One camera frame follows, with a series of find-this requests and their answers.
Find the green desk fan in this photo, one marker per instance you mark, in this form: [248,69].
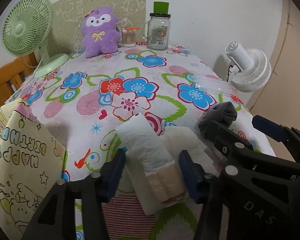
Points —
[25,27]

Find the wooden headboard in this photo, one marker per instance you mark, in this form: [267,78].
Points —
[5,85]

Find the white standing fan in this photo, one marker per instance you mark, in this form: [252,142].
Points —
[252,70]

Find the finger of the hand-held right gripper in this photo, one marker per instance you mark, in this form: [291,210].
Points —
[270,127]
[230,142]

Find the floral tablecloth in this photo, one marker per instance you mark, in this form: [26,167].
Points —
[165,80]

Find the green patterned board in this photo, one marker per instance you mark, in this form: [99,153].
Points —
[70,20]

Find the white tissue pack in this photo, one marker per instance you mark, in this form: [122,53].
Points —
[145,150]

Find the yellow cartoon fabric storage box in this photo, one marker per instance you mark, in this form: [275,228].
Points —
[22,170]

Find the white tissue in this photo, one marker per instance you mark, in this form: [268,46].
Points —
[185,140]

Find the glass jar mug green lid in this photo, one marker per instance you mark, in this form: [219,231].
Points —
[157,32]

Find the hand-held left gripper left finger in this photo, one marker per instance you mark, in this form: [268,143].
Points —
[112,177]

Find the purple plush toy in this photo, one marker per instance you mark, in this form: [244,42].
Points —
[98,35]

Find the grey sock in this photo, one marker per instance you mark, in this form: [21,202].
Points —
[222,116]

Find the cotton swab container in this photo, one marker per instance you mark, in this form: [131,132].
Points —
[129,38]

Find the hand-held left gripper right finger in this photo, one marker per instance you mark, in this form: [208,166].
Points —
[190,177]

